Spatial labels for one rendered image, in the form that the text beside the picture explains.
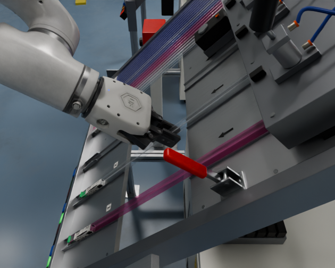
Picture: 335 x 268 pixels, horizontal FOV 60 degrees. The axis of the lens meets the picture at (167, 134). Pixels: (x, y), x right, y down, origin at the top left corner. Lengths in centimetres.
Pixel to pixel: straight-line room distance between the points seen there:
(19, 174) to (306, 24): 171
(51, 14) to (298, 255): 76
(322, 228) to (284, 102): 63
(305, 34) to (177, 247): 32
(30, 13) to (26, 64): 10
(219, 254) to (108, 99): 50
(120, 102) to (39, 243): 120
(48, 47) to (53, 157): 146
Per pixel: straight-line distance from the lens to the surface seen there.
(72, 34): 52
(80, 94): 46
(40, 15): 52
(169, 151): 32
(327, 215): 94
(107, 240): 57
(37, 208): 170
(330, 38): 35
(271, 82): 35
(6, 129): 221
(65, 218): 74
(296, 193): 34
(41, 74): 46
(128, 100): 50
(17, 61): 46
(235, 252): 80
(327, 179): 34
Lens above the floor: 135
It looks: 45 degrees down
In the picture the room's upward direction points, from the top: straight up
